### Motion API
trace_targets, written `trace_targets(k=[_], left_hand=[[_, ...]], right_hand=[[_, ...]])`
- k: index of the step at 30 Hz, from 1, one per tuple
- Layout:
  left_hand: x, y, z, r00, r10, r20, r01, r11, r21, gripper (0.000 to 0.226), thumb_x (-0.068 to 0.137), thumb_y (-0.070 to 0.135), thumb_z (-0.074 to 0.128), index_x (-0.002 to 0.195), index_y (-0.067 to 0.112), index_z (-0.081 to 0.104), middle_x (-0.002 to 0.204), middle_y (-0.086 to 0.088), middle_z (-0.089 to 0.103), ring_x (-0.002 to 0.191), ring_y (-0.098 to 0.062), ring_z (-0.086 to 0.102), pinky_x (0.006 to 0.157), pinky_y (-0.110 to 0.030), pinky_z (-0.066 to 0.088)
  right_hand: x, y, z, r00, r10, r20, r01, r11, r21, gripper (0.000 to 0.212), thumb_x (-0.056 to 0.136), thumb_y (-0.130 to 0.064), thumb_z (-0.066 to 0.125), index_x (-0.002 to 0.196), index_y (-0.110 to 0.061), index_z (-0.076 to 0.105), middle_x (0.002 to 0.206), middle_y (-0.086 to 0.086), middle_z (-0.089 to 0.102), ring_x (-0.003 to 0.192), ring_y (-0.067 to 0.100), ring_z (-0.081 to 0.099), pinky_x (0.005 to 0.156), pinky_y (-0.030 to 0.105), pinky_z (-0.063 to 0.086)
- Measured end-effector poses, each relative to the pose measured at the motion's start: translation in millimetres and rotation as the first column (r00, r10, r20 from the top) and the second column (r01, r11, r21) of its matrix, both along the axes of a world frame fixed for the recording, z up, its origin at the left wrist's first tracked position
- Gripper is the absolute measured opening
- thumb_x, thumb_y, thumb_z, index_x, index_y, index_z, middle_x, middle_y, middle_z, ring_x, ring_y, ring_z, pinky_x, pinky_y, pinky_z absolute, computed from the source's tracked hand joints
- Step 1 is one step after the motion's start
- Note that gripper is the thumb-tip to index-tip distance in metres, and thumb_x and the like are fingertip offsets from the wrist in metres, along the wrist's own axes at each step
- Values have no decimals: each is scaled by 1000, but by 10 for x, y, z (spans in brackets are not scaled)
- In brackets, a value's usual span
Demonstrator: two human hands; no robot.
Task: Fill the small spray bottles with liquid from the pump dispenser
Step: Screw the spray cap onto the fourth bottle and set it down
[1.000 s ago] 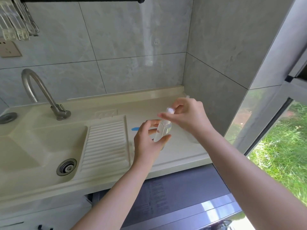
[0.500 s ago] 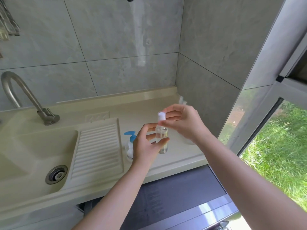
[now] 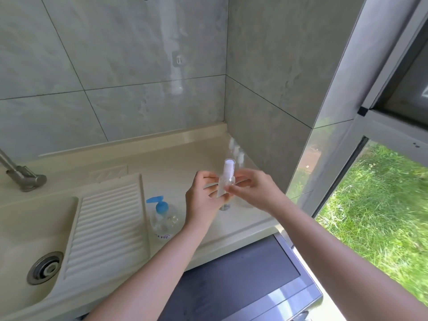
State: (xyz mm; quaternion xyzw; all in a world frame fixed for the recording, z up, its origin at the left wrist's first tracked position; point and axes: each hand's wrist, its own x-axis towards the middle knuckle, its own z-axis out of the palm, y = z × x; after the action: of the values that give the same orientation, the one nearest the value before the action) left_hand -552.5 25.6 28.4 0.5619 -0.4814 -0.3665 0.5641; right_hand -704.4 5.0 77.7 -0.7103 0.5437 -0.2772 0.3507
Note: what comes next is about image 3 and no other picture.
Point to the grey washing machine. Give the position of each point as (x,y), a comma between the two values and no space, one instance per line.
(240,284)

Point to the person's left hand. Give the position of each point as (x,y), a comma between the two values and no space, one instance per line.
(200,203)

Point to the person's right hand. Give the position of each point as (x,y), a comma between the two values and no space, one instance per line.
(260,190)

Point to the cream sink with washboard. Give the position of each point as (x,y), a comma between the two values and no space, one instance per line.
(100,203)

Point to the curved steel faucet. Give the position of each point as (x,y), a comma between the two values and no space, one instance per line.
(20,173)

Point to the steel sink drain strainer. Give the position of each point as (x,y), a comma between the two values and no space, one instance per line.
(45,268)

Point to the glass window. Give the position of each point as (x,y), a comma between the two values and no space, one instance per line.
(367,180)

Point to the person's left forearm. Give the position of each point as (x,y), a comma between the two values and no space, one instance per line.
(143,284)

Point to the small clear bottle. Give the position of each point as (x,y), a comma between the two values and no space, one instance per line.
(224,193)

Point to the person's right forearm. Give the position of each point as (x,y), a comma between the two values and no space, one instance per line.
(341,264)

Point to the clear hand sanitizer pump bottle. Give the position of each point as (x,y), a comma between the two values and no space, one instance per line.
(164,218)

